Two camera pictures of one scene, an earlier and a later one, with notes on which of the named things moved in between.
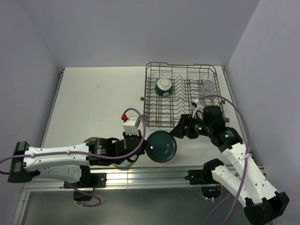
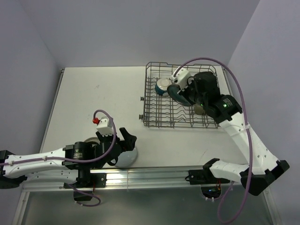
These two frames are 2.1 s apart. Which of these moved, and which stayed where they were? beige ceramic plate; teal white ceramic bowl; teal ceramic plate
Moved: teal ceramic plate
Stayed: beige ceramic plate; teal white ceramic bowl
